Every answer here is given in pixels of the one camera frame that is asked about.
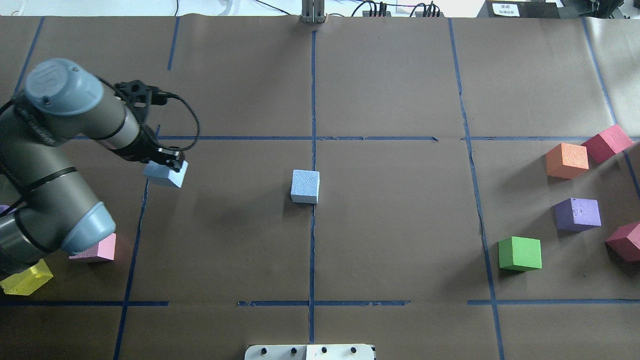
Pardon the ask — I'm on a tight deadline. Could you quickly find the red block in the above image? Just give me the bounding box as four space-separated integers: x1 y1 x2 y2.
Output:
582 124 633 164

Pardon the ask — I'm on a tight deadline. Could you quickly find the orange block right side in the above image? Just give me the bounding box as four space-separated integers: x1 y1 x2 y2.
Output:
544 143 590 180

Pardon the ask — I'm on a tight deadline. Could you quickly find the aluminium frame post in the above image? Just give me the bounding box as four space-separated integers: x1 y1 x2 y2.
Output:
300 0 326 24

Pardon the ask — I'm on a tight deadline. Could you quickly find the magenta block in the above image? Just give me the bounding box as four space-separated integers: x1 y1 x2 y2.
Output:
605 221 640 262

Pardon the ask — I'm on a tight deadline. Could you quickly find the green block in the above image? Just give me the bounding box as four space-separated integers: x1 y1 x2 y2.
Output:
497 236 543 272

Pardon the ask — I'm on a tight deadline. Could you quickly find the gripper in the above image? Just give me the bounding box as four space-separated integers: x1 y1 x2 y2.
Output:
131 128 186 173

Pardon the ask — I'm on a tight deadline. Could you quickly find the yellow block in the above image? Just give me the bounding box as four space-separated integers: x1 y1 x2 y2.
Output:
0 259 54 296

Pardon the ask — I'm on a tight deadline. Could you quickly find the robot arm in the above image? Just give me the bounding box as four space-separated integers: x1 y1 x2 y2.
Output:
0 58 188 280

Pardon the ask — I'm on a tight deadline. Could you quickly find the light blue block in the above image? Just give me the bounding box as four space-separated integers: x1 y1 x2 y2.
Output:
290 169 320 205
142 161 189 189

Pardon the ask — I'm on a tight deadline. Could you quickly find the pink block left side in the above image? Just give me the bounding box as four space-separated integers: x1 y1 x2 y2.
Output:
68 233 117 264

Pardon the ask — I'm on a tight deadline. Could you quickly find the black power adapter box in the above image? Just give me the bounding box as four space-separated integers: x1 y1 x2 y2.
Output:
476 0 560 19

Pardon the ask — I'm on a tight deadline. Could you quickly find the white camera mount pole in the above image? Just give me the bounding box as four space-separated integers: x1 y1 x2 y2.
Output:
244 343 377 360

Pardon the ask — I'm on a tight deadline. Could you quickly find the purple block right side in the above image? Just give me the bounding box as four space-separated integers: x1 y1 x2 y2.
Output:
552 198 602 233

